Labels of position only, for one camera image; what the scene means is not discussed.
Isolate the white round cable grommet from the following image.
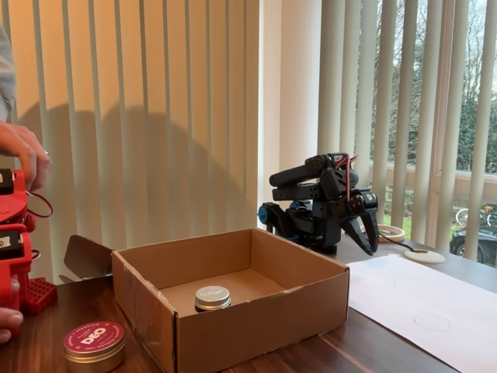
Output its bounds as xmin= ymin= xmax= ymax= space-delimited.
xmin=403 ymin=249 xmax=447 ymax=266

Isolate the red leader arm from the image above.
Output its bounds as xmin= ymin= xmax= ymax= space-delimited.
xmin=0 ymin=168 xmax=38 ymax=340

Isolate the thin black cable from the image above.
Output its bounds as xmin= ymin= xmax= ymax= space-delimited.
xmin=378 ymin=232 xmax=420 ymax=256

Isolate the red round lid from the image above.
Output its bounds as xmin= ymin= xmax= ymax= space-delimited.
xmin=62 ymin=320 xmax=127 ymax=373

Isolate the white paper sheet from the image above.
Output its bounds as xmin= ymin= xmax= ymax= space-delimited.
xmin=345 ymin=253 xmax=497 ymax=373

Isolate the masking tape roll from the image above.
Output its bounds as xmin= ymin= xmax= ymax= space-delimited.
xmin=376 ymin=224 xmax=406 ymax=243

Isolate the person's left hand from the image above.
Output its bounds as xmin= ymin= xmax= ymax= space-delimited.
xmin=0 ymin=274 xmax=24 ymax=345

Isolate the dark parked car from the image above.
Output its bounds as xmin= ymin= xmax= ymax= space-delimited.
xmin=449 ymin=227 xmax=497 ymax=268

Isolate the open cardboard box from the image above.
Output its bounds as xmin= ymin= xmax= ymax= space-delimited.
xmin=57 ymin=227 xmax=350 ymax=373

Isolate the person's right hand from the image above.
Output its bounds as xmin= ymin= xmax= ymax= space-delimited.
xmin=0 ymin=121 xmax=53 ymax=192

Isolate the red plastic basket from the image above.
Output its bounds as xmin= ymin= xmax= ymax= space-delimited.
xmin=21 ymin=276 xmax=58 ymax=316

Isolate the blue black table clamp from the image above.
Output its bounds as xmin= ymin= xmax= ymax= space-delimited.
xmin=258 ymin=201 xmax=301 ymax=244

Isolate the cream vertical window blind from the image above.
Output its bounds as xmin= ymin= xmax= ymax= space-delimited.
xmin=318 ymin=0 xmax=497 ymax=269
xmin=0 ymin=0 xmax=260 ymax=275

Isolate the small round metal tin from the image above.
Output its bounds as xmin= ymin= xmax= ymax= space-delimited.
xmin=193 ymin=285 xmax=232 ymax=313

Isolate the person's grey sleeved forearm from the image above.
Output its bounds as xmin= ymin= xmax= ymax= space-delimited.
xmin=0 ymin=25 xmax=18 ymax=122

